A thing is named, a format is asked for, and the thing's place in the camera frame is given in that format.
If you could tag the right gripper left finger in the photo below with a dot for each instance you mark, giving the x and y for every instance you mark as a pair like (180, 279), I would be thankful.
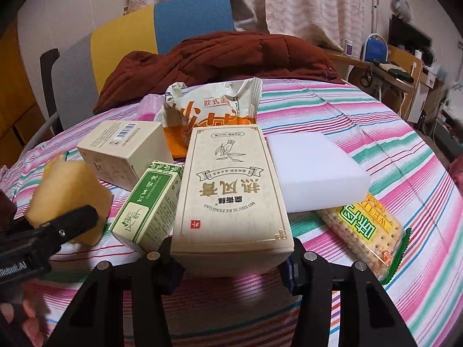
(95, 315)

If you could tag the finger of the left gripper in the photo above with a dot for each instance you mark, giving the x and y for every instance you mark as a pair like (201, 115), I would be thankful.
(69, 225)

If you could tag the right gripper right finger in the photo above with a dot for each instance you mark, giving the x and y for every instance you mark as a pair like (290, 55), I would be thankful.
(368, 316)

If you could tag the cream box gold print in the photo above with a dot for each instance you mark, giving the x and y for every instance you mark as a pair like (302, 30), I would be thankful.
(231, 219)

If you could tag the wooden desk with clutter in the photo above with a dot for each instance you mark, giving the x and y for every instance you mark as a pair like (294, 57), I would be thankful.
(403, 82)

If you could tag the person's left hand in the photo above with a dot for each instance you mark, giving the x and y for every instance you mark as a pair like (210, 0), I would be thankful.
(30, 323)

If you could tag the green white small box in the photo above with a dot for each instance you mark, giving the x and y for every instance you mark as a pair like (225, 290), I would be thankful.
(148, 214)

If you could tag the cream tall medicine box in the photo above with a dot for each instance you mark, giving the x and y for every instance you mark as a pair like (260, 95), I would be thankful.
(119, 152)

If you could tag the wooden wardrobe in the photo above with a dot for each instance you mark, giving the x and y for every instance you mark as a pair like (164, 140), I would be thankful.
(21, 116)

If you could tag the striped pink green tablecloth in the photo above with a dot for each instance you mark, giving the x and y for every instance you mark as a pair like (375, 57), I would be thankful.
(406, 177)

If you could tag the pink hair roller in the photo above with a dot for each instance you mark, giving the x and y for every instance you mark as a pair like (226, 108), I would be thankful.
(148, 106)

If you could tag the grey yellow blue chair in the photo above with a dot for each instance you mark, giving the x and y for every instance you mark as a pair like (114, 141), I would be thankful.
(73, 78)

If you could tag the orange white snack bag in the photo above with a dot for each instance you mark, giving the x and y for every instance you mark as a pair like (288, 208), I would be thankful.
(215, 104)

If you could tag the dark red quilted jacket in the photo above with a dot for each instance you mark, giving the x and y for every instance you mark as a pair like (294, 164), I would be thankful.
(217, 57)

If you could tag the blue folding chair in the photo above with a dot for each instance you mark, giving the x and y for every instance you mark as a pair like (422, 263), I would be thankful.
(374, 48)

